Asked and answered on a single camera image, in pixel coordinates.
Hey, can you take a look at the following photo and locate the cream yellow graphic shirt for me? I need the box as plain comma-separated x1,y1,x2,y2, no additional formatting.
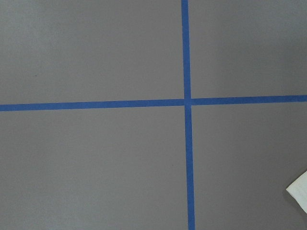
286,172,307,213

